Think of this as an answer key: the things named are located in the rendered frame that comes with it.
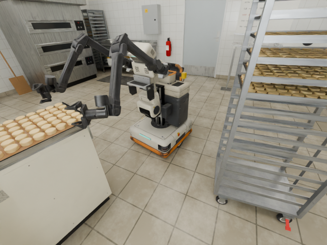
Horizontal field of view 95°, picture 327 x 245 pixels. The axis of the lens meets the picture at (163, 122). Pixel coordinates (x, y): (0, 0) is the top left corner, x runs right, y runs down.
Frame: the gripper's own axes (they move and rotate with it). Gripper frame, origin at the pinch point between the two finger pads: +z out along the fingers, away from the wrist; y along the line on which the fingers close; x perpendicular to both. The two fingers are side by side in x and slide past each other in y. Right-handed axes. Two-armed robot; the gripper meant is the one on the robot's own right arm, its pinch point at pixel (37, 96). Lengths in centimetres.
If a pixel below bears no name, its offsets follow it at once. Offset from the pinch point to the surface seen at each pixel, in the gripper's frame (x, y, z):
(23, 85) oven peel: -228, -79, -303
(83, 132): 32.8, -17.6, 25.7
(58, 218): 7, -69, 51
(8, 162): 7, -13, 50
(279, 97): 145, 5, 46
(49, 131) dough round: 21.8, -6.4, 36.5
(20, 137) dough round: 9.5, -6.2, 40.3
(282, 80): 143, 14, 46
